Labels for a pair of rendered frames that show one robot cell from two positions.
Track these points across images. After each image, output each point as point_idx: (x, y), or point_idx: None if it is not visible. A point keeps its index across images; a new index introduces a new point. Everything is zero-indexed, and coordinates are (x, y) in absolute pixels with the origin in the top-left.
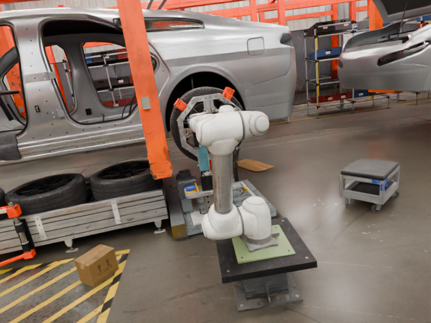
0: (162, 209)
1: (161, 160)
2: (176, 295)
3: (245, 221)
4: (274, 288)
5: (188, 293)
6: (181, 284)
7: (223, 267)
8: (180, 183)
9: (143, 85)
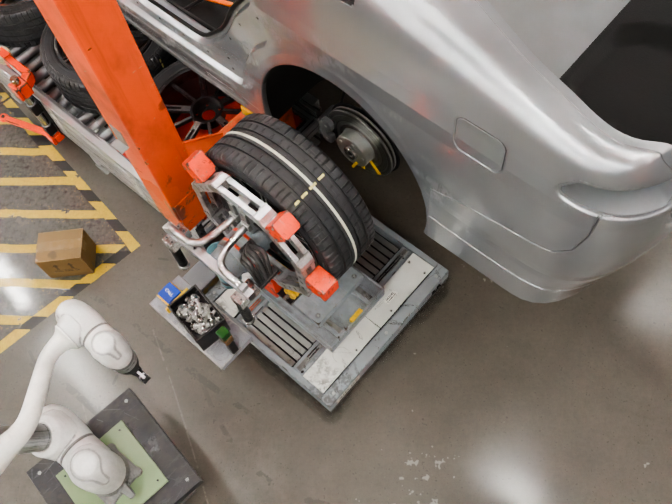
0: (196, 237)
1: (166, 209)
2: (77, 391)
3: (63, 467)
4: None
5: (85, 403)
6: (97, 382)
7: (44, 462)
8: (230, 230)
9: (108, 114)
